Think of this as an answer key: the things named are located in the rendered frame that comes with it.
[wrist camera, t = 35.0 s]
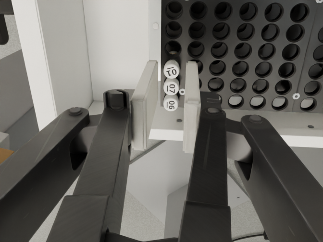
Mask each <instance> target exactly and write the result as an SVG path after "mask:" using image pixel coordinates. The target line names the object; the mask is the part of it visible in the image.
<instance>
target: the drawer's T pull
mask: <svg viewBox="0 0 323 242"><path fill-rule="evenodd" d="M4 14H5V15H14V11H13V6H12V0H0V45H5V44H7V43H8V41H9V34H8V30H7V25H6V22H5V17H4Z"/></svg>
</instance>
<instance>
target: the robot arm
mask: <svg viewBox="0 0 323 242"><path fill-rule="evenodd" d="M157 101H158V61H157V60H149V61H148V62H147V64H146V66H145V69H144V71H143V73H142V75H141V77H140V79H139V82H138V84H137V86H136V88H135V89H124V90H122V89H111V90H108V91H105V92H104V93H103V102H104V110H103V113H102V114H97V115H89V111H88V109H86V108H79V107H75V108H74V107H73V108H70V109H67V110H65V111H64V112H62V113H61V114H60V115H59V116H58V117H56V118H55V119H54V120H53V121H52V122H50V123H49V124H48V125H47V126H46V127H44V128H43V129H42V130H41V131H40V132H38V133H37V134H36V135H35V136H33V137H32V138H31V139H30V140H29V141H27V142H26V143H25V144H24V145H23V146H21V147H20V148H19V149H18V150H16V151H15V152H14V153H13V154H12V155H10V156H9V157H8V158H7V159H6V160H4V161H3V162H2V163H1V164H0V242H29V241H30V240H31V238H32V237H33V236H34V234H35V233H36V231H37V230H38V229H39V228H40V226H41V225H42V224H43V222H44V221H45V220H46V218H47V217H48V216H49V214H50V213H51V212H52V210H53V209H54V208H55V206H56V205H57V204H58V203H59V201H60V200H61V199H62V197H63V196H64V195H65V193H66V192H67V191H68V189H69V188H70V187H71V185H72V184H73V183H74V181H75V180H76V179H77V177H78V176H79V178H78V181H77V183H76V186H75V189H74V192H73V195H66V196H65V197H64V199H63V200H62V203H61V206H60V208H59V211H58V213H57V216H56V218H55V221H54V223H53V225H52V228H51V230H50V233H49V235H48V238H47V240H46V242H142V241H138V240H135V239H132V238H129V237H126V236H123V235H120V230H121V223H122V216H123V208H124V199H125V192H126V184H127V177H128V170H129V163H130V156H131V142H132V148H134V150H142V151H144V149H146V148H147V144H148V139H149V134H150V130H151V126H152V122H153V118H154V114H155V109H156V106H157ZM183 151H184V152H185V153H192V154H193V158H192V165H191V171H190V177H189V183H188V189H187V195H186V200H185V201H184V207H183V213H182V218H181V225H180V231H179V236H178V238H176V237H173V238H166V239H159V240H152V241H145V242H232V234H231V208H230V206H228V187H227V158H228V159H232V160H235V161H234V164H235V167H236V170H237V172H238V174H239V176H240V178H241V180H242V182H243V184H244V187H245V189H246V191H247V193H248V195H249V197H250V200H251V202H252V204H253V206H254V208H255V211H256V213H257V215H258V217H259V219H260V221H261V224H262V226H263V228H264V230H265V232H266V235H267V237H268V239H269V241H270V242H323V187H322V186H321V185H320V184H319V183H318V181H317V180H316V179H315V178H314V176H313V175H312V174H311V173H310V171H309V170H308V169H307V168H306V166H305V165H304V164H303V163H302V162H301V160H300V159H299V158H298V157H297V155H296V154H295V153H294V152H293V150H292V149H291V148H290V147H289V145H288V144H287V143H286V142H285V141H284V139H283V138H282V137H281V135H280V134H279V133H278V132H277V131H276V129H275V128H274V127H273V126H272V125H271V124H270V122H269V121H268V120H267V119H266V118H264V117H262V116H260V115H245V116H243V117H242V118H241V121H234V120H231V119H229V118H227V117H226V112H225V111H223V110H222V108H221V103H220V99H219V95H217V94H216V93H215V92H202V91H200V90H199V74H198V63H196V61H188V63H186V84H185V103H184V130H183Z"/></svg>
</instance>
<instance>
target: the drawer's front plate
mask: <svg viewBox="0 0 323 242"><path fill-rule="evenodd" d="M12 6H13V11H14V15H15V19H16V24H17V29H18V33H19V38H20V42H21V47H22V52H23V56H24V60H25V66H26V71H27V76H28V80H29V85H30V89H31V94H32V99H33V103H34V107H35V112H36V117H37V122H38V127H39V131H41V130H42V129H43V128H44V127H46V126H47V125H48V124H49V123H50V122H52V121H53V120H54V119H55V118H56V117H58V116H59V115H60V114H61V113H62V112H64V111H65V110H67V109H70V108H73V107H74V108H75V107H79V108H86V109H89V107H90V106H91V104H92V103H93V101H94V100H93V91H92V82H91V73H90V64H89V55H88V46H87V34H86V24H85V16H84V6H83V0H12Z"/></svg>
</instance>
